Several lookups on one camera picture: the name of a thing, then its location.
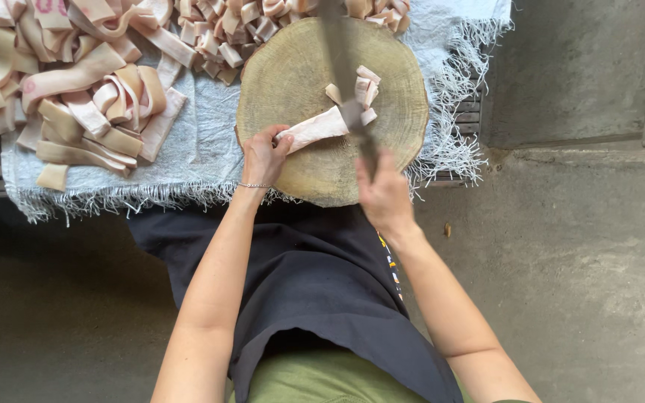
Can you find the person's left hand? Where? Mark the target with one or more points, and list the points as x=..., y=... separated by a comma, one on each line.
x=262, y=162

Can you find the person's right hand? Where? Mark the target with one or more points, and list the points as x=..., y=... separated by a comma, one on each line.
x=384, y=196

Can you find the person's right fingers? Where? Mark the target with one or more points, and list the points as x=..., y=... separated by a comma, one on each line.
x=368, y=168

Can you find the long pork skin strip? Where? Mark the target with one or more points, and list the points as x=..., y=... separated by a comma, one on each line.
x=314, y=130

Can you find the large steel cleaver knife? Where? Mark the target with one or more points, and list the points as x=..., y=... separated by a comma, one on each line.
x=345, y=73

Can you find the small cut skin chunk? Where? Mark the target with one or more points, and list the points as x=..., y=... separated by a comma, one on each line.
x=333, y=93
x=368, y=116
x=368, y=74
x=366, y=92

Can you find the round wooden chopping block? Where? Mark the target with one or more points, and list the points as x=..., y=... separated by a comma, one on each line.
x=331, y=112

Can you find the small brown debris scrap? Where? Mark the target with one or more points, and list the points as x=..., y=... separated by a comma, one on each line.
x=447, y=229

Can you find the dark navy shirt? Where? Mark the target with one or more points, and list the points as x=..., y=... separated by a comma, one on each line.
x=311, y=291

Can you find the white fringed cloth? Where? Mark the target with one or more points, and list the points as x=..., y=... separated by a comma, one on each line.
x=205, y=145

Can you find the pile of cut skin pieces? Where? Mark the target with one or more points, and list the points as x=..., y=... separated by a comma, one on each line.
x=261, y=28

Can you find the olive green trousers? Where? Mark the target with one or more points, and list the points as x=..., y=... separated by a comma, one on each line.
x=345, y=380

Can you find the pile of pork skin strips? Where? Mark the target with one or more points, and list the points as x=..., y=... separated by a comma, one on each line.
x=65, y=84

